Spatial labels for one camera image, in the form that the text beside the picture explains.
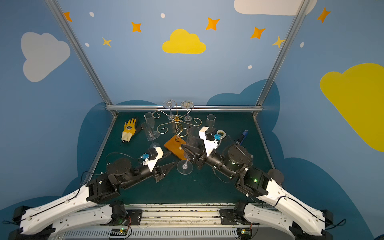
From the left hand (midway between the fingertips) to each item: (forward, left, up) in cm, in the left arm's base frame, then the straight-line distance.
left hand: (172, 154), depth 59 cm
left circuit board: (-23, +28, -37) cm, 52 cm away
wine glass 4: (+34, -20, -16) cm, 42 cm away
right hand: (+1, -7, +9) cm, 12 cm away
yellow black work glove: (+38, +38, -32) cm, 63 cm away
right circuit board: (-23, -35, -38) cm, 56 cm away
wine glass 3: (-2, -5, -7) cm, 9 cm away
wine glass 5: (+32, +4, -1) cm, 32 cm away
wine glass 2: (+25, +19, -21) cm, 38 cm away
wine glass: (+33, +19, -16) cm, 42 cm away
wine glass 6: (+31, -5, -1) cm, 31 cm away
